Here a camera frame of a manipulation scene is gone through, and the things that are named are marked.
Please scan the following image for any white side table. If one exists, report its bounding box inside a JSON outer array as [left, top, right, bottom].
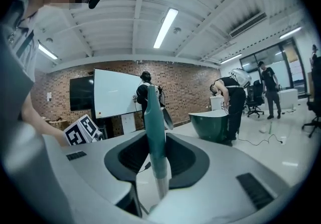
[[210, 95, 224, 111]]

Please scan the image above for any white shell backpack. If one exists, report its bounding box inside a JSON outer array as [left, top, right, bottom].
[[154, 84, 174, 131]]

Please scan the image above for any ceiling air vent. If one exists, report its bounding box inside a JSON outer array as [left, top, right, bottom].
[[228, 12, 268, 39]]

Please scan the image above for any long ceiling light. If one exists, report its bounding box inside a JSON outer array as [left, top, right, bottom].
[[278, 26, 303, 40], [37, 42, 59, 60], [220, 53, 243, 64], [153, 8, 180, 49]]

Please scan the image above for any person's left forearm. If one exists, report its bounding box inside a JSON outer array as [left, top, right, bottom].
[[21, 92, 68, 147]]

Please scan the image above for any small white cabinet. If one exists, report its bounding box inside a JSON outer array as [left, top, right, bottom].
[[121, 113, 137, 135]]

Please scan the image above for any teal dustpan with long handle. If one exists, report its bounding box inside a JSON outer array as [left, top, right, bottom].
[[144, 84, 174, 215]]

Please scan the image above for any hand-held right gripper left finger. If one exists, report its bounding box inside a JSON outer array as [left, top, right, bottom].
[[42, 130, 149, 224]]

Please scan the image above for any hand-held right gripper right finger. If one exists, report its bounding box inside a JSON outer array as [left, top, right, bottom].
[[149, 132, 299, 224]]

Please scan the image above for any black office chair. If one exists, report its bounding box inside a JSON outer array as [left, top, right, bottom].
[[245, 79, 266, 118], [301, 56, 321, 139]]

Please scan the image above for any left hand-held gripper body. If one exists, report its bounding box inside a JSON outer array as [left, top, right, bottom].
[[62, 114, 104, 147]]

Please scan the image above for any person's grey shirt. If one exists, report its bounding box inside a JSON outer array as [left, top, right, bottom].
[[0, 0, 76, 224]]

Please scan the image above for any black television screen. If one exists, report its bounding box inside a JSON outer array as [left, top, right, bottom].
[[69, 76, 95, 111]]

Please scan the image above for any thin black cable with adapter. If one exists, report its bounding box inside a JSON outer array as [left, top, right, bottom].
[[237, 133, 281, 147]]

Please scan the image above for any green and white bathtub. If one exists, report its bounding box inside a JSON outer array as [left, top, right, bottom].
[[188, 109, 230, 143]]

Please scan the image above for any white whiteboard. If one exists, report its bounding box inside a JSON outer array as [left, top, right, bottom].
[[93, 68, 144, 120]]

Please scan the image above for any silver backpack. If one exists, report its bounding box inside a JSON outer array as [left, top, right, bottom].
[[229, 67, 252, 90]]

